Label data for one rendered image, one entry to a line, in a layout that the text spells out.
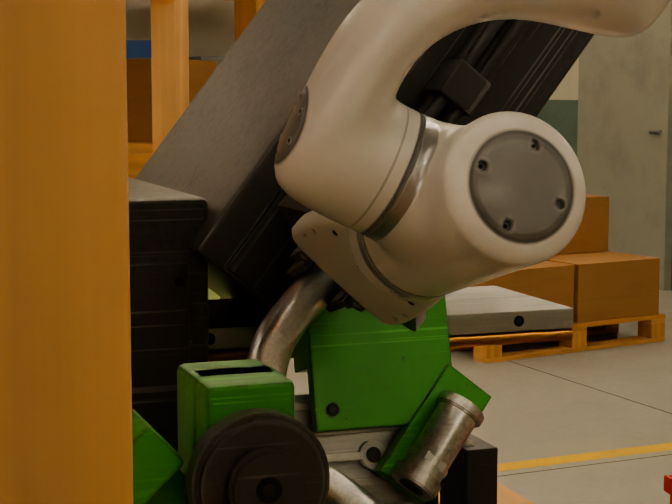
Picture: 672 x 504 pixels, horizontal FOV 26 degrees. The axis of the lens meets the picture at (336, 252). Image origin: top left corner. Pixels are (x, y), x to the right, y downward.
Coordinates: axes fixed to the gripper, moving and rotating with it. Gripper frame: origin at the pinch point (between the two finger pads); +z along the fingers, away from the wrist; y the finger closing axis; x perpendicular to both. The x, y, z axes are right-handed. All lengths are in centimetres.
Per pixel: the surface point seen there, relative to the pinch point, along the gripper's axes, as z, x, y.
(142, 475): -23.3, 23.2, 4.4
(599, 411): 437, -186, -192
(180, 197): 9.9, 0.3, 11.3
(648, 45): 712, -515, -178
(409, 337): 3.9, -1.9, -8.6
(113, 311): -59, 26, 13
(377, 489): 6.1, 8.1, -14.5
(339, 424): 4.0, 6.9, -8.5
